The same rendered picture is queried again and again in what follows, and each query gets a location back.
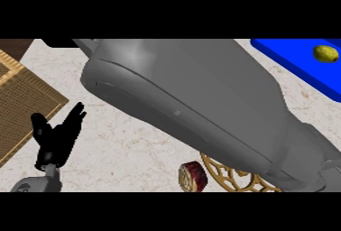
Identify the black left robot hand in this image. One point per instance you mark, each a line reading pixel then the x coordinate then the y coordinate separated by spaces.
pixel 59 141

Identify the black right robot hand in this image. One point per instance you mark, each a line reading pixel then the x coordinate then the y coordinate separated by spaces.
pixel 62 42

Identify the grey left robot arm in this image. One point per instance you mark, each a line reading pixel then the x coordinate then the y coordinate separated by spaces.
pixel 38 184

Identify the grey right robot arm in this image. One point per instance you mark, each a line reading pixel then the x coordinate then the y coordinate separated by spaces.
pixel 190 99

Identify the woven tan placemat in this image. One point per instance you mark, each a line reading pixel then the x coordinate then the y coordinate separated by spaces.
pixel 22 102

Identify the red can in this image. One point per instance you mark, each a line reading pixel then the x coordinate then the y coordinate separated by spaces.
pixel 193 177

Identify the blue cutting board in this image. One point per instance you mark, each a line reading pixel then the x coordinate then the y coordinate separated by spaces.
pixel 305 63

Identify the yellow lemon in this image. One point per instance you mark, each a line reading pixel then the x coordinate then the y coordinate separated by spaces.
pixel 326 53

